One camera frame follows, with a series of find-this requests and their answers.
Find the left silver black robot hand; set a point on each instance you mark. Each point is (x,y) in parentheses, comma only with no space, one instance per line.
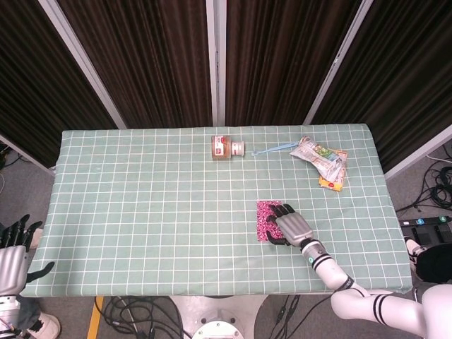
(12,268)

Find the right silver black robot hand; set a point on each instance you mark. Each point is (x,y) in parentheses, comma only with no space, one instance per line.
(293,227)

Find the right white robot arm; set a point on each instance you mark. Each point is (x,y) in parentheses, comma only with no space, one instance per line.
(328,268)

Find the white robot base unit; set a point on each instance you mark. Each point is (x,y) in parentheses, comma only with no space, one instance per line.
(217,328)

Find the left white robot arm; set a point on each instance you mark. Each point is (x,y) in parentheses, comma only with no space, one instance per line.
(8,310)

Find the pale pink shoe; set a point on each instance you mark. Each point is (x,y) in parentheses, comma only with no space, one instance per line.
(36,240)

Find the grey jeans leg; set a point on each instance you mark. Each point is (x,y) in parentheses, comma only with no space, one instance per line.
(30,310)

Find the yellow snack packet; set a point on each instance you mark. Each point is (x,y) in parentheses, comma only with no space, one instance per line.
(332,185)

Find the crumpled white green snack bag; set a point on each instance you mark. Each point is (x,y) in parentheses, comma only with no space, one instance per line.
(314,152)

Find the light blue spoon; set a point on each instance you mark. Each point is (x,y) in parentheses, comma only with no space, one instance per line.
(272,149)

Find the yellow floor tape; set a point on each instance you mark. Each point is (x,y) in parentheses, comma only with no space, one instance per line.
(95,318)

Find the clear jar of rubber bands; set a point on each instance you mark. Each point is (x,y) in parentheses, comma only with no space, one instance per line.
(220,148)

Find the white black sneaker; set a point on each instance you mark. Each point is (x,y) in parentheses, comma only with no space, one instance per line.
(413,250)

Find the black power strip blue buttons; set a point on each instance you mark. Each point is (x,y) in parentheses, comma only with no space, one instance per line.
(431,220)

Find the green checked tablecloth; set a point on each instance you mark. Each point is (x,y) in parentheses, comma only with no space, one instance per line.
(141,212)

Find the black foot pedal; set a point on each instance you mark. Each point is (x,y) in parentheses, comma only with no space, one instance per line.
(434,234)

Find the black trouser leg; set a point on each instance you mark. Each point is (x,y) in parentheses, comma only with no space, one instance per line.
(438,261)

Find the dark brown curtain panel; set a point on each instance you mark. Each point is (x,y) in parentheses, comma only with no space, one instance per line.
(406,70)
(152,53)
(42,88)
(282,53)

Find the grey round robot pedestal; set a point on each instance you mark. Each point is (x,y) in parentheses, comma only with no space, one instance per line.
(247,307)

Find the white partition base rail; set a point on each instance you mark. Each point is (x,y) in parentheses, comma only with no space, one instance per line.
(24,152)
(416,152)

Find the white partition post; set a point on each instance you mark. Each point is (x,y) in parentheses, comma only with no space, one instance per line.
(339,60)
(81,60)
(216,53)

